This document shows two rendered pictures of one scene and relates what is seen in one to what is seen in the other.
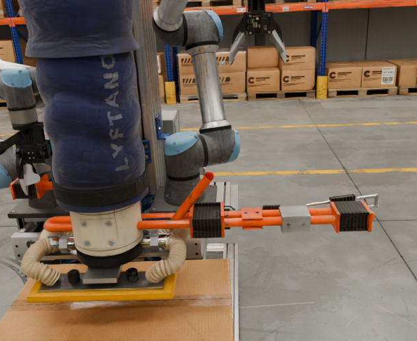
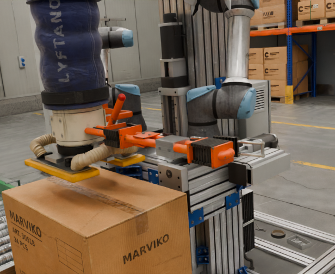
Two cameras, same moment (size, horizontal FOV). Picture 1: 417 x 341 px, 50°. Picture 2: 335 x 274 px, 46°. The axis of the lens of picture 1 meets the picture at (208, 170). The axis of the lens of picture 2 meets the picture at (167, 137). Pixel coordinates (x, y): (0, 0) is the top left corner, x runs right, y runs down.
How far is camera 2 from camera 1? 0.99 m
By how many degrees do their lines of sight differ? 44
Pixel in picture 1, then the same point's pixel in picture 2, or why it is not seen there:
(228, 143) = (236, 98)
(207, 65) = (234, 27)
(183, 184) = (193, 129)
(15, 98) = not seen: hidden behind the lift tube
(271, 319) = not seen: outside the picture
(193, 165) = (203, 113)
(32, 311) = (50, 182)
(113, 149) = (59, 66)
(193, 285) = (137, 198)
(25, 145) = not seen: hidden behind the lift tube
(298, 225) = (166, 150)
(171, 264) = (79, 157)
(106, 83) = (51, 18)
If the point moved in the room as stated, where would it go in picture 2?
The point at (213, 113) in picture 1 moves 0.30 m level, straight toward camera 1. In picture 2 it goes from (231, 70) to (175, 79)
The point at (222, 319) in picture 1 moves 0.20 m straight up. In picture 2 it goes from (116, 219) to (108, 155)
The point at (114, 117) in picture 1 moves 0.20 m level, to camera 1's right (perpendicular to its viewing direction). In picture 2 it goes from (57, 43) to (96, 38)
